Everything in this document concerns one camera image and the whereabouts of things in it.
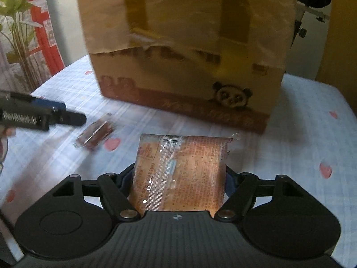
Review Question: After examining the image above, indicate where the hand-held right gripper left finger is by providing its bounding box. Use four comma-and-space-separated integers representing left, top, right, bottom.
52, 163, 141, 224

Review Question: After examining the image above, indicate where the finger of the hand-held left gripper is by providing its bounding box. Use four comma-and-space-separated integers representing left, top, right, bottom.
50, 108, 87, 127
31, 96, 66, 113

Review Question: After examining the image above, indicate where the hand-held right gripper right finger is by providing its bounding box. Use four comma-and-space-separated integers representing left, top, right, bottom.
215, 166, 305, 224

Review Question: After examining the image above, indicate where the small brown snack packet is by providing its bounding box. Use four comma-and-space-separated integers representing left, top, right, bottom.
73, 113, 116, 150

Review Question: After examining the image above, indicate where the orange snack packet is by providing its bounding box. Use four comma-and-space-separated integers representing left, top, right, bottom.
128, 133, 241, 219

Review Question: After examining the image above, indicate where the panda print cardboard box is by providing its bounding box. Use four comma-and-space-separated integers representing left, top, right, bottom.
77, 0, 298, 135

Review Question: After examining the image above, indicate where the green plant in vase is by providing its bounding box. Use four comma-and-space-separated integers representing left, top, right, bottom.
0, 0, 66, 93

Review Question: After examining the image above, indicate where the orange wooden board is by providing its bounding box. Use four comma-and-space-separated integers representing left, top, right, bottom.
315, 0, 357, 86

